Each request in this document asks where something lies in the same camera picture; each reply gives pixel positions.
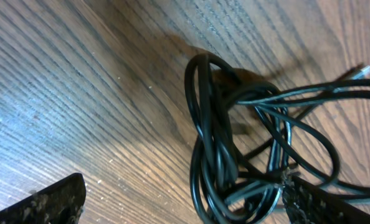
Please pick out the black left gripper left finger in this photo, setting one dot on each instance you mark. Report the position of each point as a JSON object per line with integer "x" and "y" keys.
{"x": 60, "y": 203}

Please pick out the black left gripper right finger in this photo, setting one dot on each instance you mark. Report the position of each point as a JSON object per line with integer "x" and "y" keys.
{"x": 307, "y": 203}

